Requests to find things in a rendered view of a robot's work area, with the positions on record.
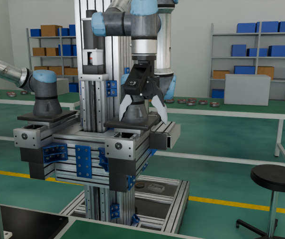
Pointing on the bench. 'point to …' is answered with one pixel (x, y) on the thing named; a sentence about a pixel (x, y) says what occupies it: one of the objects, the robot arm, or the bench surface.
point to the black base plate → (31, 223)
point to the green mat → (108, 232)
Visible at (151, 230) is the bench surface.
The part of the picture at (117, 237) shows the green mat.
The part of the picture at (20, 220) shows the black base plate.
